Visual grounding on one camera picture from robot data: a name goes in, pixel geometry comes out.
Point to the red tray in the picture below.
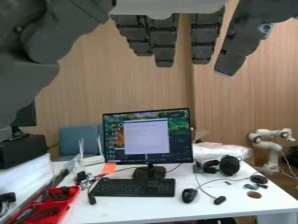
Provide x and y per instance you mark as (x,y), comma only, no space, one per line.
(34,213)
(57,195)

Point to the computer monitor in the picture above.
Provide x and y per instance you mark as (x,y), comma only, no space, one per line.
(146,136)

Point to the white router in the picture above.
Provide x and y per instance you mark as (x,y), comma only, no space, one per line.
(92,160)

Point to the clear plastic bag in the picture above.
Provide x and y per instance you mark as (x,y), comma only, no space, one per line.
(221,151)

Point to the white desk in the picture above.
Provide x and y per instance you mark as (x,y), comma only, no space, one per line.
(21,176)
(146,210)

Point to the black box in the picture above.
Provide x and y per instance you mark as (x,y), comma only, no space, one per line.
(21,150)

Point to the small black tool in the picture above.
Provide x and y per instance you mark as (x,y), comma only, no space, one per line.
(92,198)

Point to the black keyboard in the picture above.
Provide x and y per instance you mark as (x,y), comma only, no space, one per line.
(133,187)

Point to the orange paper note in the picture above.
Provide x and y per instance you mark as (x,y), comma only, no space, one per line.
(109,167)

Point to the black computer mouse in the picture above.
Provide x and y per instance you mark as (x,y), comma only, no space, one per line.
(189,195)

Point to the small white jointed device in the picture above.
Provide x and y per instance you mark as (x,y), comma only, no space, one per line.
(270,146)

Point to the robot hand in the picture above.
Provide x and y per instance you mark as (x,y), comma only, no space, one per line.
(31,40)

